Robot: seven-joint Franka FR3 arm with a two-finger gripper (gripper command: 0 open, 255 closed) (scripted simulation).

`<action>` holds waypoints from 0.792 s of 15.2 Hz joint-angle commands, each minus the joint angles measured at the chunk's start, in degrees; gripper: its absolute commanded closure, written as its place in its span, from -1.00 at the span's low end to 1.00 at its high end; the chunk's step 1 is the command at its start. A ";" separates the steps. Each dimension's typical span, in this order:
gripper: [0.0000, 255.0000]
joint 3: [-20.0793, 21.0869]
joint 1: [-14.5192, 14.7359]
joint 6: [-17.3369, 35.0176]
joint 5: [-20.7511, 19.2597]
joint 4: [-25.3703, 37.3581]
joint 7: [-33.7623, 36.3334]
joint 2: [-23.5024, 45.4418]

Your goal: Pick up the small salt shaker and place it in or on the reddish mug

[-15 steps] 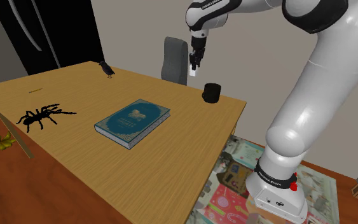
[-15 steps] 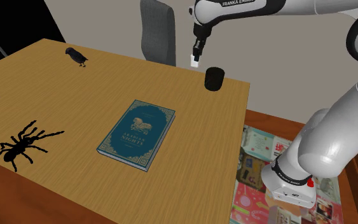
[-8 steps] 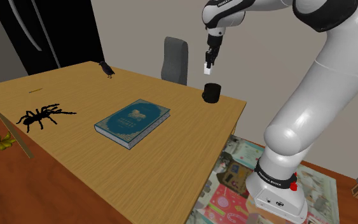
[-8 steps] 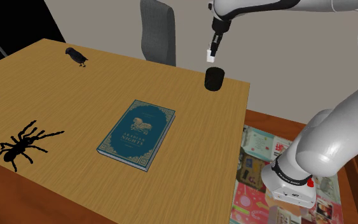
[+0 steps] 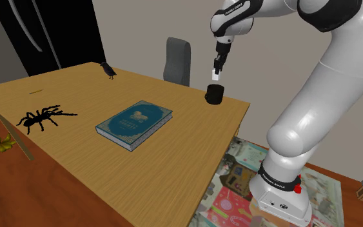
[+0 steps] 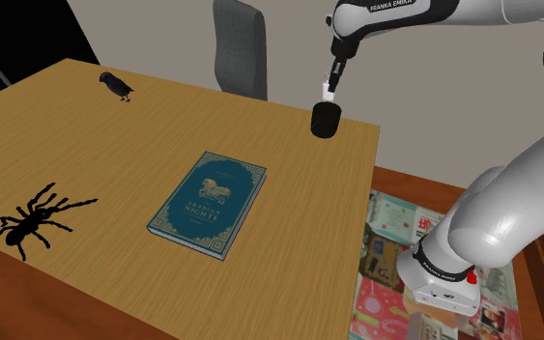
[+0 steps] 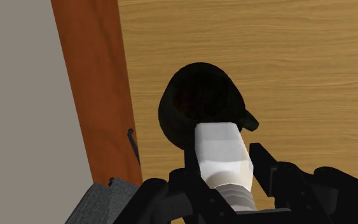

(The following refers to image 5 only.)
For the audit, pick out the black refrigerator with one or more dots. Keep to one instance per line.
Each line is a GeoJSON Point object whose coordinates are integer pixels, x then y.
{"type": "Point", "coordinates": [47, 31]}

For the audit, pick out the teal hardcover book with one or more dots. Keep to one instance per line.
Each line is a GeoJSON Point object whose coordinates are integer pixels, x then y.
{"type": "Point", "coordinates": [134, 124]}

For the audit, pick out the patterned robot stand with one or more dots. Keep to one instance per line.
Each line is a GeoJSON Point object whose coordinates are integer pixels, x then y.
{"type": "Point", "coordinates": [231, 195]}

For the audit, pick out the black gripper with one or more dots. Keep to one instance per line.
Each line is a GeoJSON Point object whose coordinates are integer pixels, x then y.
{"type": "Point", "coordinates": [222, 52]}

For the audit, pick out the small white cube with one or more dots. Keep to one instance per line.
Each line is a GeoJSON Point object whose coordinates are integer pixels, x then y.
{"type": "Point", "coordinates": [215, 75]}

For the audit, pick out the yellow pencil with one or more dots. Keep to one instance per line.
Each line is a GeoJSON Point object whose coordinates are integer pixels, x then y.
{"type": "Point", "coordinates": [36, 91]}

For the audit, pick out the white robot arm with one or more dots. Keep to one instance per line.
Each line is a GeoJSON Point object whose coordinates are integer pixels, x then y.
{"type": "Point", "coordinates": [332, 94]}

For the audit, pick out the wooden table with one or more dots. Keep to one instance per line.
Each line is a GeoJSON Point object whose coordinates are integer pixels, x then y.
{"type": "Point", "coordinates": [90, 163]}

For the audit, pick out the black toy spider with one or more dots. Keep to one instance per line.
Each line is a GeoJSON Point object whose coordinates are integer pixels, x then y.
{"type": "Point", "coordinates": [38, 117]}

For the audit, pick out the black crow figure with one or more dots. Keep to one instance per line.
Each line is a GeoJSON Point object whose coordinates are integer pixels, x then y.
{"type": "Point", "coordinates": [108, 70]}

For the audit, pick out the black mug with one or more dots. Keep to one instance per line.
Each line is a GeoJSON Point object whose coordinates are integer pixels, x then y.
{"type": "Point", "coordinates": [214, 93]}

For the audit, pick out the grey chair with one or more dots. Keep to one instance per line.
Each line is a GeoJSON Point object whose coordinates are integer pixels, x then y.
{"type": "Point", "coordinates": [176, 61]}

